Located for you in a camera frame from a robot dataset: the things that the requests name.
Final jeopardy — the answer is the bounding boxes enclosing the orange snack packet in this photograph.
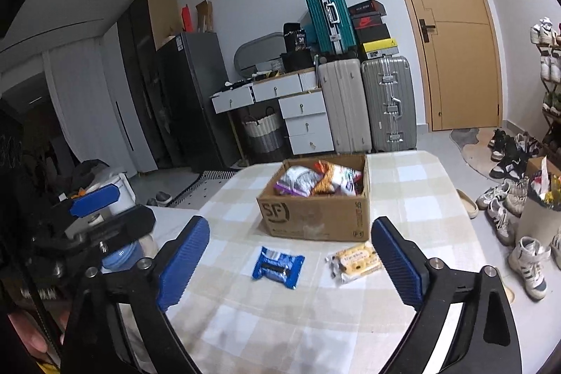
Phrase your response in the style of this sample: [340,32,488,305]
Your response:
[312,161,348,195]

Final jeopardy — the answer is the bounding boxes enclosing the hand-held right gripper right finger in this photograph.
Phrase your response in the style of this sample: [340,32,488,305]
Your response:
[372,216,521,374]

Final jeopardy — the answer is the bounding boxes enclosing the red snack packet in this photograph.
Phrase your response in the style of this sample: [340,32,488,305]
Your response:
[342,168,364,196]

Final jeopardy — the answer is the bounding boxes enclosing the dark wardrobe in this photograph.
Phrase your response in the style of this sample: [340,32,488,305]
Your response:
[116,0,184,171]

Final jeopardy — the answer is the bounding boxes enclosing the wooden shoe rack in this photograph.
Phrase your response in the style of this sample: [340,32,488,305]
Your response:
[537,41,561,158]

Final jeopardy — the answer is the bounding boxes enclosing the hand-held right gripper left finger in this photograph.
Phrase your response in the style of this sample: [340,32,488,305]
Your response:
[60,215,211,374]

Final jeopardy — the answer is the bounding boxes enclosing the black red-striped shoe box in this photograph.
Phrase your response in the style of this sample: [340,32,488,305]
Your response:
[348,0,386,18]

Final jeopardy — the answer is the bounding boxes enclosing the collection of assorted shoes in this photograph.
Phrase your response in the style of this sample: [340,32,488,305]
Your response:
[475,17,561,300]

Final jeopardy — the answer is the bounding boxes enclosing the wooden door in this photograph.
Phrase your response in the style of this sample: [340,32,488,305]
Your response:
[372,0,502,132]

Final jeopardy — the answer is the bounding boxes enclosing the beige floor mat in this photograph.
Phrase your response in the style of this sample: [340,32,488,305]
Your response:
[449,128,518,183]

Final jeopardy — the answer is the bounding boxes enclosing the black white patterned rug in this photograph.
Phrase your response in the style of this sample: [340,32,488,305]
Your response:
[169,169,246,208]

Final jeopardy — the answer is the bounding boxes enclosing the black fridge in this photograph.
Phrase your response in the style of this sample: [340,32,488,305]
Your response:
[155,32,242,174]

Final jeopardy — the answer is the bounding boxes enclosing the black cable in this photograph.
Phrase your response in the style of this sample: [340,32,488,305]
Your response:
[22,269,63,357]

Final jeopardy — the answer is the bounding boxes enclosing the grey oval panel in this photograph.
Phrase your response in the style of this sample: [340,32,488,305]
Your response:
[234,32,285,77]

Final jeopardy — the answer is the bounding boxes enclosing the silver black snack packet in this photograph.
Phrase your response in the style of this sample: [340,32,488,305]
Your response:
[279,166,323,194]

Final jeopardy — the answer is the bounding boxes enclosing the teal suitcase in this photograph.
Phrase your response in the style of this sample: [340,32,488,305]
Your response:
[302,0,358,55]

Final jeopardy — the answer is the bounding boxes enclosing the purple snack packet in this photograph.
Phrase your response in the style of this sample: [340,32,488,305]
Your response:
[274,180,310,197]

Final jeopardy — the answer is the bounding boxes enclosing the yellow biscuit packet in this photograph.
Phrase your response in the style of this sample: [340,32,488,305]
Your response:
[325,242,383,285]

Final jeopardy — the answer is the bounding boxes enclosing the small brown carton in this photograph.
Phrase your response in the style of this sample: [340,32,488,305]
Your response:
[526,157,561,191]

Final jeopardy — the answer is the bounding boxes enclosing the plain black shoe box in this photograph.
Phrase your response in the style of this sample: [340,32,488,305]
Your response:
[354,25,391,45]

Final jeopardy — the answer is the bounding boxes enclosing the white paper bag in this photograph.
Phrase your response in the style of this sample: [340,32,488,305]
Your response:
[517,177,561,244]

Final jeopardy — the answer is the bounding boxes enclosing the silver suitcase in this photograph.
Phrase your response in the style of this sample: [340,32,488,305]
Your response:
[360,55,418,153]

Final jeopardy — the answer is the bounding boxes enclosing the person's left hand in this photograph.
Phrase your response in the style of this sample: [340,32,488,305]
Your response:
[6,307,71,357]

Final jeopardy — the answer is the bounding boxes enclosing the blue cookie packet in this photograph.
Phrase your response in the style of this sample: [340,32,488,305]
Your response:
[251,246,306,291]

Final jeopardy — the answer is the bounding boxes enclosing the grey white woven basket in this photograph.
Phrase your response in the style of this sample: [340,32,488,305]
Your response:
[242,113,285,153]

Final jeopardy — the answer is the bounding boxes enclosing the blue bowl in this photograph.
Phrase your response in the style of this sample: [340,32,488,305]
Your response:
[102,243,145,274]

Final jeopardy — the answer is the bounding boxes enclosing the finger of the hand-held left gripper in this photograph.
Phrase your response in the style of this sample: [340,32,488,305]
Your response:
[66,205,157,258]
[53,183,121,221]

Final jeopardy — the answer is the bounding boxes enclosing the white suitcase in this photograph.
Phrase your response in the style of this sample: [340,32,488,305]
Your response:
[316,57,373,156]

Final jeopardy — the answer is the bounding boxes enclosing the brown cardboard sheet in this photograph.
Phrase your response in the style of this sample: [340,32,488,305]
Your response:
[195,1,215,34]

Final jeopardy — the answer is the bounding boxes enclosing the black storage box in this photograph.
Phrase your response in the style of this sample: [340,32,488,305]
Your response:
[280,51,317,72]

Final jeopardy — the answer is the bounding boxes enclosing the red logo shoe box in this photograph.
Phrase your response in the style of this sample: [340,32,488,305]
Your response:
[352,15,388,29]

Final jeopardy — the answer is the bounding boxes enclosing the black door handle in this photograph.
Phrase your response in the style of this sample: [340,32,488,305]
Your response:
[418,19,437,42]

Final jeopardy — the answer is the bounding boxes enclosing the white sliding door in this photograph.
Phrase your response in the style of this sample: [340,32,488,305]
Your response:
[44,23,158,178]

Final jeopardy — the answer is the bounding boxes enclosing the white drawer desk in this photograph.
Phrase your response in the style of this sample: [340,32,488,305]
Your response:
[211,67,336,164]

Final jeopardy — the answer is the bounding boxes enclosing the beige slipper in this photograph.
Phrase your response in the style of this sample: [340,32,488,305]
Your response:
[456,189,479,219]

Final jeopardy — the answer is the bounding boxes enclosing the black printed bag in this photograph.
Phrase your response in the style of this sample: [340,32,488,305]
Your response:
[283,22,307,53]

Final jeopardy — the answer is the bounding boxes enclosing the yellow black shoe box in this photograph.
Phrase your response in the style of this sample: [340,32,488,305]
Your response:
[359,39,399,60]

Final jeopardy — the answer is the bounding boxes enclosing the dark bag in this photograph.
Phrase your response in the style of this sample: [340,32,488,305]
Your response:
[72,159,110,191]

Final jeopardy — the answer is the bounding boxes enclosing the brown cardboard box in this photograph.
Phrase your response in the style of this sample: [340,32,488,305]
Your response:
[256,152,372,242]

